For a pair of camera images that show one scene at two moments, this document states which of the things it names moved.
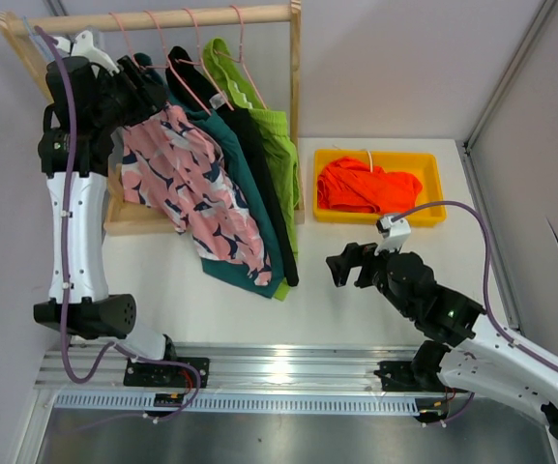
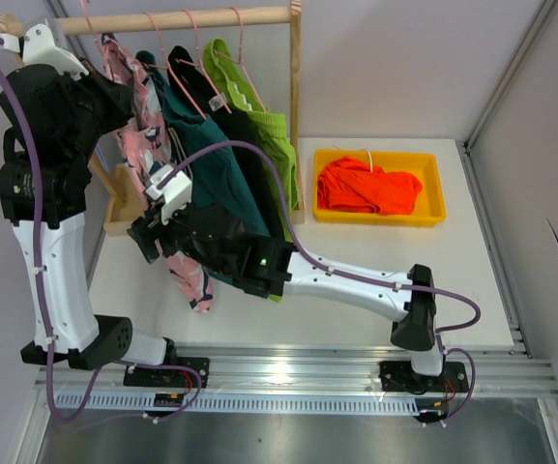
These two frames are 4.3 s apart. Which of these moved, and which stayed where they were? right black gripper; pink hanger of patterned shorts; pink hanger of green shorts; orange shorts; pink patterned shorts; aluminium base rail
Moved: pink patterned shorts; pink hanger of patterned shorts; right black gripper
Stayed: pink hanger of green shorts; aluminium base rail; orange shorts
